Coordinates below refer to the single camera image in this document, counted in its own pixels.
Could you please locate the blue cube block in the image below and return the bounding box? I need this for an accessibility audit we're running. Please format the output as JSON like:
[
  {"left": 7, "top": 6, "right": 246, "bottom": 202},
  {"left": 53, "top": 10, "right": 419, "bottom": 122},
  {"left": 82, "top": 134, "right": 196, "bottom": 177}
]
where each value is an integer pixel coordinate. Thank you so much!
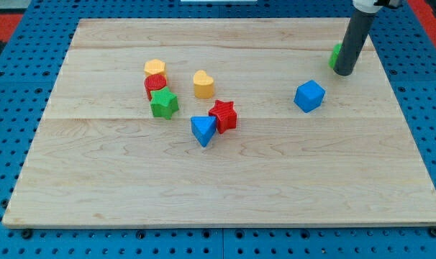
[{"left": 294, "top": 80, "right": 326, "bottom": 113}]

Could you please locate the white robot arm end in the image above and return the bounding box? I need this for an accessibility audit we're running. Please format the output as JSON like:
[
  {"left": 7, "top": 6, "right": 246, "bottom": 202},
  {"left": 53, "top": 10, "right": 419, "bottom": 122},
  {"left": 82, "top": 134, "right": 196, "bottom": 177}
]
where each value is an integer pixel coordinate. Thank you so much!
[{"left": 353, "top": 0, "right": 404, "bottom": 14}]

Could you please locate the blue triangle block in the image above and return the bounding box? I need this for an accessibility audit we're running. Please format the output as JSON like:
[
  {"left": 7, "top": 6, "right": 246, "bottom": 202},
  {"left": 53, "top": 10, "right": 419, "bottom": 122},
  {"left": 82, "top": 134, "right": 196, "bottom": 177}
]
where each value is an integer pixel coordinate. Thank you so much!
[{"left": 191, "top": 116, "right": 217, "bottom": 147}]

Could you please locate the red star block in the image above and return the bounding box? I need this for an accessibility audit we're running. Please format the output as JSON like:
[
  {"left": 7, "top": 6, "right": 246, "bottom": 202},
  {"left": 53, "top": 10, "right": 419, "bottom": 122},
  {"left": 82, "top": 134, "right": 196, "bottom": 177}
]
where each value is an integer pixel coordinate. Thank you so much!
[{"left": 209, "top": 99, "right": 237, "bottom": 134}]

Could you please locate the yellow heart block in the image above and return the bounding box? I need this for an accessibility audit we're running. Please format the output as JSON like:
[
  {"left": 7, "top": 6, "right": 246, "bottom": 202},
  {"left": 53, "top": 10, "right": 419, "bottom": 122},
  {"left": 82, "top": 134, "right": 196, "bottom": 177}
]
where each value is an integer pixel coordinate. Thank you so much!
[{"left": 193, "top": 70, "right": 214, "bottom": 99}]

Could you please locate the green star block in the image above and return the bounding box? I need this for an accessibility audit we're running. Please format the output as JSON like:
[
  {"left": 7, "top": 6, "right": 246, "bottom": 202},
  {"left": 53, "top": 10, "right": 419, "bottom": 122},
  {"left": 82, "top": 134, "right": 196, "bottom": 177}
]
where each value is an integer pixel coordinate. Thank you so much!
[{"left": 150, "top": 86, "right": 179, "bottom": 119}]

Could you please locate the wooden board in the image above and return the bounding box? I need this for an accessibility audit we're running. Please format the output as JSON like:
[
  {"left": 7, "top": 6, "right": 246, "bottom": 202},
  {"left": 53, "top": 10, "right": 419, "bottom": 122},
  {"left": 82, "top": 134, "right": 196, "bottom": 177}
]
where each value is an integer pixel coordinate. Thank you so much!
[{"left": 2, "top": 18, "right": 436, "bottom": 229}]

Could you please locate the red cylinder block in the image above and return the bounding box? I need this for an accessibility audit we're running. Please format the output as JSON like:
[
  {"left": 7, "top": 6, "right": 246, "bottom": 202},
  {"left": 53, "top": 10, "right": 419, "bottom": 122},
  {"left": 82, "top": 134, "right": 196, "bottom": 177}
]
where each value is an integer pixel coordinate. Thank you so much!
[{"left": 144, "top": 74, "right": 167, "bottom": 100}]

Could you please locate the yellow hexagon block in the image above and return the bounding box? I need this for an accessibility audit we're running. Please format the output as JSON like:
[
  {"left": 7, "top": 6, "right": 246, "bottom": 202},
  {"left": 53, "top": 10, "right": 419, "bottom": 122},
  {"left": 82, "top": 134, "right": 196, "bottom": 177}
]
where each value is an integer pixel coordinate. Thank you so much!
[{"left": 144, "top": 59, "right": 166, "bottom": 77}]

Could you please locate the green block behind pusher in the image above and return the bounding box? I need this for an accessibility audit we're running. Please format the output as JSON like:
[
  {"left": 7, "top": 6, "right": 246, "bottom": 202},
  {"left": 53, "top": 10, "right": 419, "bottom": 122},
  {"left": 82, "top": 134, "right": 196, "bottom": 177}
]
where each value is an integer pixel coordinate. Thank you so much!
[{"left": 328, "top": 43, "right": 342, "bottom": 69}]

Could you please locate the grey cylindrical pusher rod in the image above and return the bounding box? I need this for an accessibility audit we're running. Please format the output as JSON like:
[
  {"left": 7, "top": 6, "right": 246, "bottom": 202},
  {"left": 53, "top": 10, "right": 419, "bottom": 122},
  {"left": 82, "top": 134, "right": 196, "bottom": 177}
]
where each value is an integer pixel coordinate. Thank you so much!
[{"left": 333, "top": 9, "right": 376, "bottom": 76}]

